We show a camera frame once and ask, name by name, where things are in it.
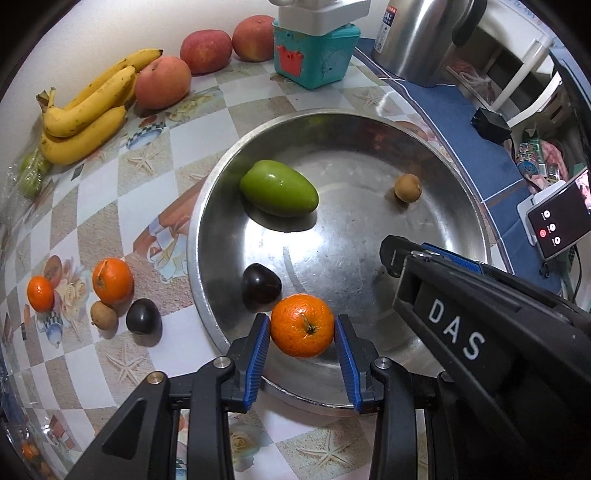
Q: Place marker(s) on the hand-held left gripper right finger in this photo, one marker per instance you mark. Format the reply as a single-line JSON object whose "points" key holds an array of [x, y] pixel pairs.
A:
{"points": [[348, 369]]}

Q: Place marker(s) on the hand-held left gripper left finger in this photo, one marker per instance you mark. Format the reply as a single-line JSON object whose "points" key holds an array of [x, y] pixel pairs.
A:
{"points": [[256, 364]]}

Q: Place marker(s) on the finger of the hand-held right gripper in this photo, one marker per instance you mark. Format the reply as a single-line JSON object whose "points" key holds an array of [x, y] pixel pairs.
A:
{"points": [[455, 261], [391, 256]]}

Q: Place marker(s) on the steel bowl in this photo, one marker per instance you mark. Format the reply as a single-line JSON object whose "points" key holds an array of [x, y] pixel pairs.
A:
{"points": [[351, 221]]}

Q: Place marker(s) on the orange tangerine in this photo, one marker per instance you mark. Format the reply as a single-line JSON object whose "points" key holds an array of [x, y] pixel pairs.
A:
{"points": [[112, 280], [40, 293], [302, 325]]}

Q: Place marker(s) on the brown kiwi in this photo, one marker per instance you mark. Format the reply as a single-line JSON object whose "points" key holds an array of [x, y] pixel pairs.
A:
{"points": [[103, 314], [407, 187]]}

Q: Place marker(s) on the dark purple plum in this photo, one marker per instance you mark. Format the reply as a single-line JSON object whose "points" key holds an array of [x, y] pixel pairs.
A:
{"points": [[261, 286], [144, 321]]}

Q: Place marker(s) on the large green mango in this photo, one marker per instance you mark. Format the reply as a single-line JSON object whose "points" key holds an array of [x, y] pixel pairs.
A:
{"points": [[279, 194]]}

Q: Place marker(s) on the pile of small green fruits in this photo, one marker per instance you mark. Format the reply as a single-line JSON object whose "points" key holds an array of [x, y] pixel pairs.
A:
{"points": [[32, 177]]}

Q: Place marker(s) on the white phone stand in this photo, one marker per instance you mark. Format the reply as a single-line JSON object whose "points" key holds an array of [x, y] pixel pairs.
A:
{"points": [[527, 205]]}

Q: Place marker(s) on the smartphone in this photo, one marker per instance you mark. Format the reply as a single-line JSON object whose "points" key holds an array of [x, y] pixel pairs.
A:
{"points": [[558, 217]]}

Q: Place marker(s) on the printed packet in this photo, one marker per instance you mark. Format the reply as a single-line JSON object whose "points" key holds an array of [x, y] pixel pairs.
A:
{"points": [[531, 154]]}

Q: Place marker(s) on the black adapter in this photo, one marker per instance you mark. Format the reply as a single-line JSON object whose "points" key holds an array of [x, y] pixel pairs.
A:
{"points": [[491, 124]]}

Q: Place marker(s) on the clear plastic bag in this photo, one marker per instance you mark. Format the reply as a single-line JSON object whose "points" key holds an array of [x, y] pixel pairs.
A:
{"points": [[466, 76]]}

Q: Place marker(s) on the teal box with crab print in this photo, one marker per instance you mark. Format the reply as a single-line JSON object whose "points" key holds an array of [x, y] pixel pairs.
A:
{"points": [[318, 60]]}

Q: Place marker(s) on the steel kettle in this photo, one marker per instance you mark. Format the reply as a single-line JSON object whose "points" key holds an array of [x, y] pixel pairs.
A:
{"points": [[425, 41]]}

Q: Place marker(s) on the pile of small kumquats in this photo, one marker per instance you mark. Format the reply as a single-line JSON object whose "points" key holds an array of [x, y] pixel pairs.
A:
{"points": [[30, 450]]}

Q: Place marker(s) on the white charger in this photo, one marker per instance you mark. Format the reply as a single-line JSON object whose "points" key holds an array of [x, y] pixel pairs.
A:
{"points": [[323, 18]]}

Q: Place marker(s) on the clear plastic container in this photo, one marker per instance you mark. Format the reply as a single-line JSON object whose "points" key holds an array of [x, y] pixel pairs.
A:
{"points": [[16, 431]]}

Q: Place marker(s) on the red apple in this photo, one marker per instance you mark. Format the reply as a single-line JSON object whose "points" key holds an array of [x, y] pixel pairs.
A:
{"points": [[253, 38], [162, 83], [205, 50]]}

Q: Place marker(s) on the clear plastic clamshell box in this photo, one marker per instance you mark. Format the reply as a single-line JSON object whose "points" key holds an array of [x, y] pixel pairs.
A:
{"points": [[9, 196]]}

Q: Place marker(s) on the bunch of yellow bananas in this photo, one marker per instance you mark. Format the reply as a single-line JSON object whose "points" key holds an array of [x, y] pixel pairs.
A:
{"points": [[83, 115]]}

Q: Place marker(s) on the white furniture frame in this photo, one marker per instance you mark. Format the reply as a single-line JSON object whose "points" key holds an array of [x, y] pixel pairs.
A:
{"points": [[521, 64]]}

